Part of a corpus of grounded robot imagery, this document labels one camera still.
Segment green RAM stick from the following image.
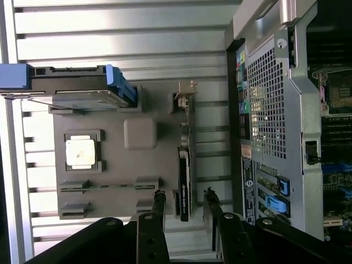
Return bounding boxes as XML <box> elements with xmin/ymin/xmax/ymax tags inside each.
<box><xmin>60</xmin><ymin>180</ymin><xmax>156</xmax><ymax>192</ymax></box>

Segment grey parts rack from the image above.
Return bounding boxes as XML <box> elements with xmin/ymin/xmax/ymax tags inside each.
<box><xmin>48</xmin><ymin>84</ymin><xmax>197</xmax><ymax>221</ymax></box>

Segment silver CPU chip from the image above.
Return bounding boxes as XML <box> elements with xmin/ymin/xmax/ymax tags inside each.
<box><xmin>65</xmin><ymin>134</ymin><xmax>96</xmax><ymax>166</ymax></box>

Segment open grey PC case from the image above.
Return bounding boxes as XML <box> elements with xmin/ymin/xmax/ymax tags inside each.
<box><xmin>224</xmin><ymin>0</ymin><xmax>352</xmax><ymax>243</ymax></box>

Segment green motherboard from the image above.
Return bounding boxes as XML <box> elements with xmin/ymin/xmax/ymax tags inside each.
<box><xmin>305</xmin><ymin>16</ymin><xmax>352</xmax><ymax>234</ymax></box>

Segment hard disk in blue caddy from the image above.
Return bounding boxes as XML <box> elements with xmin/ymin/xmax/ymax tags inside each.
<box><xmin>0</xmin><ymin>63</ymin><xmax>138</xmax><ymax>108</ymax></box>

